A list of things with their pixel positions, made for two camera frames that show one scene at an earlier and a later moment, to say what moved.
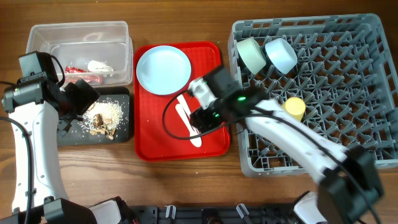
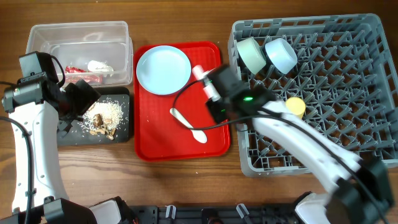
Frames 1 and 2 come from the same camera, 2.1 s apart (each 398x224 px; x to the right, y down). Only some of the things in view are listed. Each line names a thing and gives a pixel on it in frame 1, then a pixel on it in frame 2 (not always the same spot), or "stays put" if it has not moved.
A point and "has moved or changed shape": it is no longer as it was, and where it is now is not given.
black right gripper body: x=212 y=116 -> x=221 y=108
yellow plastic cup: x=295 y=107 stays put
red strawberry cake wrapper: x=98 y=78 stays put
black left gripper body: x=77 y=101 stays put
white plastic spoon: x=196 y=142 has moved or changed shape
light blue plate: x=163 y=70 stays put
